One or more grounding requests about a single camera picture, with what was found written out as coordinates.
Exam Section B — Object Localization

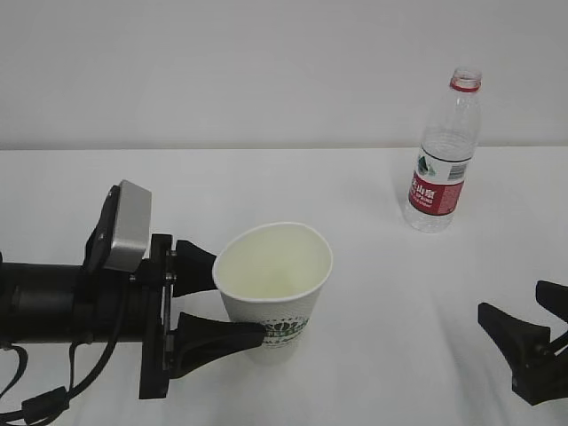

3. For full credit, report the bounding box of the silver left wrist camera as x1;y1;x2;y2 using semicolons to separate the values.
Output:
83;179;152;273

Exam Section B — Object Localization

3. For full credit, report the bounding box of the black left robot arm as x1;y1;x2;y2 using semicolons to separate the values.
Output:
1;234;266;399

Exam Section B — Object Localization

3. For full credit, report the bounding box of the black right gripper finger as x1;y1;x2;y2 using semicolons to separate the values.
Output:
535;280;568;322
477;303;567;406

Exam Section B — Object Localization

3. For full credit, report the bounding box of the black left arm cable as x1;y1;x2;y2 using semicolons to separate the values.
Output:
0;283;130;422

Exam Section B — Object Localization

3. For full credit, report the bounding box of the white paper coffee cup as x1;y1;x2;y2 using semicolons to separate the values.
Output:
212;222;334;365

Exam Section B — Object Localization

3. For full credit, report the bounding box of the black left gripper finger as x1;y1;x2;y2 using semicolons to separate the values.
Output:
172;240;217;298
170;312;266;379

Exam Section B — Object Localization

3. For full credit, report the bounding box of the clear plastic water bottle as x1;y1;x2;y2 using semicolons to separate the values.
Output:
403;67;482;233

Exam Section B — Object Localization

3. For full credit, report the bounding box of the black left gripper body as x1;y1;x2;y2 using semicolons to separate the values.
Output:
75;233;177;398

